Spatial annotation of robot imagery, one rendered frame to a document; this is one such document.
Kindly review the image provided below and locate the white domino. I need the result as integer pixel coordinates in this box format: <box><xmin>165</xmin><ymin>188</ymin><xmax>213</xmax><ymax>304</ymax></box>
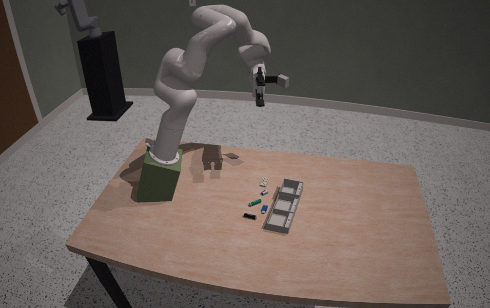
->
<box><xmin>260</xmin><ymin>178</ymin><xmax>269</xmax><ymax>187</ymax></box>

